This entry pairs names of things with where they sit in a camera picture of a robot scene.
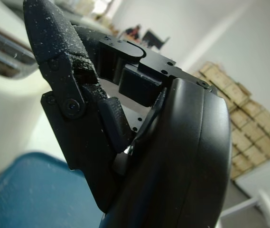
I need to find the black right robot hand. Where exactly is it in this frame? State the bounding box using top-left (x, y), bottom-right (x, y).
top-left (22, 0), bottom-right (233, 228)

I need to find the cream white two-slot toaster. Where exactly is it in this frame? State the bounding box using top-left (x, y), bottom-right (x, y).
top-left (0, 0), bottom-right (116, 167)

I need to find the blue plastic tray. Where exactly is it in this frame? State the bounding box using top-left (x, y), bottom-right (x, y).
top-left (0, 152), bottom-right (106, 228)

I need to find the stack of wooden crates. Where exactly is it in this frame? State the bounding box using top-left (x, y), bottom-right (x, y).
top-left (189, 61), bottom-right (270, 180)

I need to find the black computer monitor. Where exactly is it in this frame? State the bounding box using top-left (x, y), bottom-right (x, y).
top-left (142, 28), bottom-right (171, 49)

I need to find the seated person in black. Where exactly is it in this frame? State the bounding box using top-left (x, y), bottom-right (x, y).
top-left (124, 25), bottom-right (142, 40)

